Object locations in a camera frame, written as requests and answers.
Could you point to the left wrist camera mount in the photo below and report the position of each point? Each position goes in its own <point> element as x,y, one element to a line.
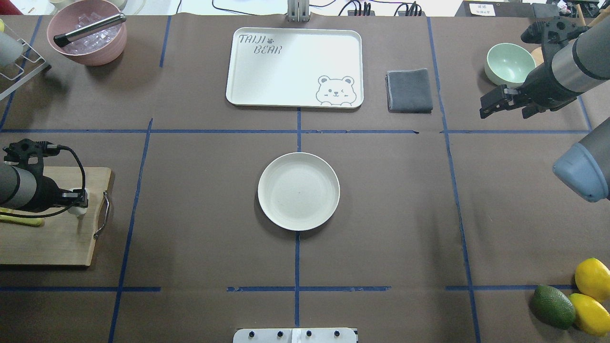
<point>29,155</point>

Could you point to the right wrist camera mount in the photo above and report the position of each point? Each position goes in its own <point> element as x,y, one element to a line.
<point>552,35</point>

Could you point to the cream round plate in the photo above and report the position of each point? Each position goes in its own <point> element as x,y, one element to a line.
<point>299,191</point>

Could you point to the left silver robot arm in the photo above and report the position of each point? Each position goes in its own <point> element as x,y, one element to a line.
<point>25,191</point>

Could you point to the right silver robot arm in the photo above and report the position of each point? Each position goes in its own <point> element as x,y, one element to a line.
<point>584,168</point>

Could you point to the white steamed bun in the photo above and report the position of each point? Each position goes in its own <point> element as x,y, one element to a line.
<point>78,212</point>

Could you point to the black power strip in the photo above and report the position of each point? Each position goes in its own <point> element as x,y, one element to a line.
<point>382,8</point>

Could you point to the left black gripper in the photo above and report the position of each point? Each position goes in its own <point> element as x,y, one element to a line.
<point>46,190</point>

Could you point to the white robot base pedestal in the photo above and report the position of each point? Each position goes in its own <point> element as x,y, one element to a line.
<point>296,335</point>

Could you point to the mint green bowl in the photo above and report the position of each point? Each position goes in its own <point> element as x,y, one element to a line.
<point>508,64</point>

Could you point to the bamboo cutting board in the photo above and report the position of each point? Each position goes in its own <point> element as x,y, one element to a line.
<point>64,239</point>

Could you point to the metal black-handled tongs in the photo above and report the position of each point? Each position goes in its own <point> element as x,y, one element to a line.
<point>104,26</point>

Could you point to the green avocado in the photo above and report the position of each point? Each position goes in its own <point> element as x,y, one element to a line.
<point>552,307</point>

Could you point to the grey cup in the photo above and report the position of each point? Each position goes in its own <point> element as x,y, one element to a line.
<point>10,49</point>

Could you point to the wooden mug tree stand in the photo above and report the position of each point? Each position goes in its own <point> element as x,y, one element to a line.
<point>576,56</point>

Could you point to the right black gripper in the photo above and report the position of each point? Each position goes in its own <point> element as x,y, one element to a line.
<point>540,84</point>

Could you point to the grey folded cloth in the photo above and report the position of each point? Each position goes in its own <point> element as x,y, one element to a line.
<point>408,91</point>

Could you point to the white bear tray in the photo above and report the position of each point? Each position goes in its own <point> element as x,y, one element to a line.
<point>291,67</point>

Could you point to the yellow lemon front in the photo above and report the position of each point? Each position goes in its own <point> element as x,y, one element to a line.
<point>590,316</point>

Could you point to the pink bowl with ice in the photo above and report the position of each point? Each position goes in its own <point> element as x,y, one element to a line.
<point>95,50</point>

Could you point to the wire cup rack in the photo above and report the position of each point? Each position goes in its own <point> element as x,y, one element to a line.
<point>30,64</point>

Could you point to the black box with label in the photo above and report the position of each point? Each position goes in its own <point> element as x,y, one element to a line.
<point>487,8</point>

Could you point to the yellow lemon near avocado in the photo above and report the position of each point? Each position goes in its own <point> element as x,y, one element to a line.
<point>593,279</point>

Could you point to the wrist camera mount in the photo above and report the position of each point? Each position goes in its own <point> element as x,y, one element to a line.
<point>552,35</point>
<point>29,155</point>

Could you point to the aluminium frame post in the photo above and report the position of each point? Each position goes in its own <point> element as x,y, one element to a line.
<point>298,11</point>

